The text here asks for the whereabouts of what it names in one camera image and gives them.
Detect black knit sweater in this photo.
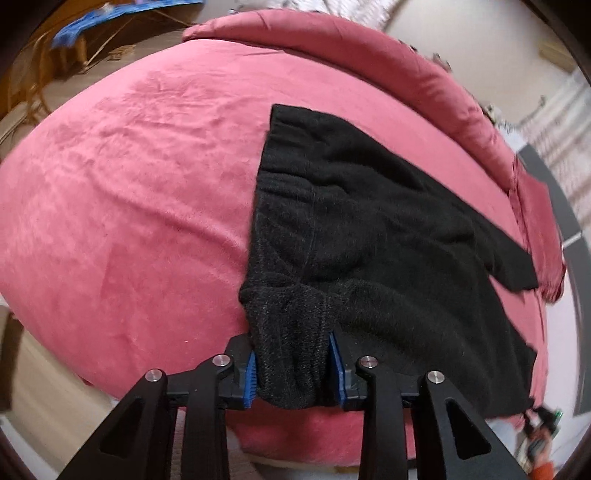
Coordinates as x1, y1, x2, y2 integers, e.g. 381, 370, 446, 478
238, 104, 538, 418

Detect right hand of person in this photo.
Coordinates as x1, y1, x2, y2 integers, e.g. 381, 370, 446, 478
528, 440, 554, 480

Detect red velvet round cushion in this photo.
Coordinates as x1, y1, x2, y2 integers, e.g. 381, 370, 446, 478
1, 39, 545, 465

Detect red velvet cushion rim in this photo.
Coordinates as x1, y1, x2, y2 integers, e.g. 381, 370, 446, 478
182, 9, 566, 303

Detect rattan chair with blue cloth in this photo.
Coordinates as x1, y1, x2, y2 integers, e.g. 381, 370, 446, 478
0, 0, 205, 149

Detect dark grey chair frame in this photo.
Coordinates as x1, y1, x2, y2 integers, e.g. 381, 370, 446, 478
517, 144, 590, 415

